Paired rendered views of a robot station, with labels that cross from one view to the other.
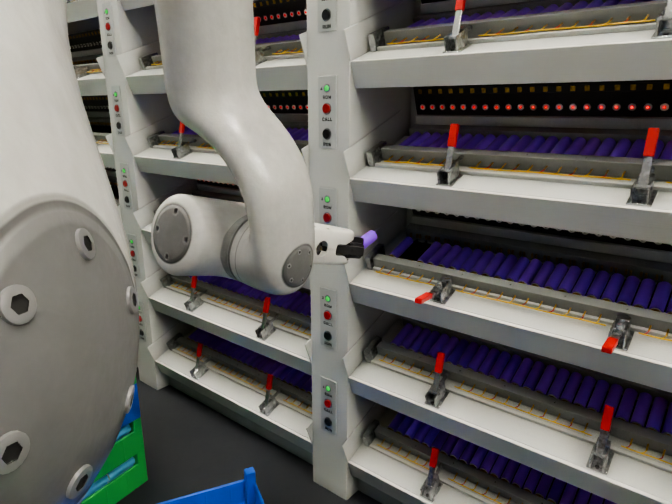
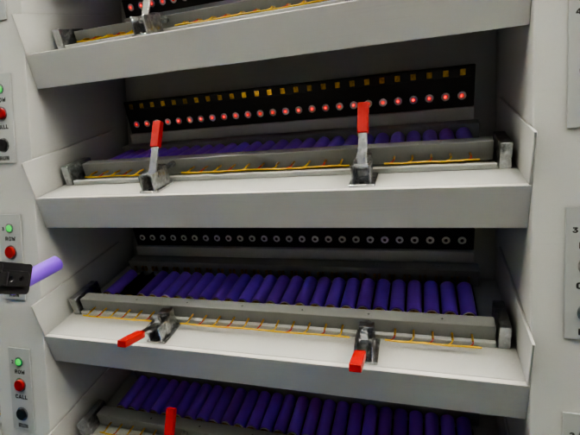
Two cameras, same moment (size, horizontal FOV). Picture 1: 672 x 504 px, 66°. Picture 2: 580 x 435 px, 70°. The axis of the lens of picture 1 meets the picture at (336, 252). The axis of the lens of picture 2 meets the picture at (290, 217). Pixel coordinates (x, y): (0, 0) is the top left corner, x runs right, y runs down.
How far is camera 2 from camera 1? 0.31 m
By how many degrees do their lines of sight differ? 24
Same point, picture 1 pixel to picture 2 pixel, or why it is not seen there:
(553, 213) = (274, 208)
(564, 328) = (305, 349)
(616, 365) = (368, 385)
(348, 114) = (28, 118)
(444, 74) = (136, 61)
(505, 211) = (222, 214)
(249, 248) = not seen: outside the picture
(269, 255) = not seen: outside the picture
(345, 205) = (33, 233)
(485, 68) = (180, 49)
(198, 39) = not seen: outside the picture
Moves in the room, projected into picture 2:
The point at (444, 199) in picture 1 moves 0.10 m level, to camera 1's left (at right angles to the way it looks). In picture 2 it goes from (151, 209) to (61, 212)
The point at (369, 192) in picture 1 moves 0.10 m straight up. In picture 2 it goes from (62, 213) to (58, 139)
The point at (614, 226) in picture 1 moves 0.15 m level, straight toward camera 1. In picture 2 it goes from (340, 215) to (339, 227)
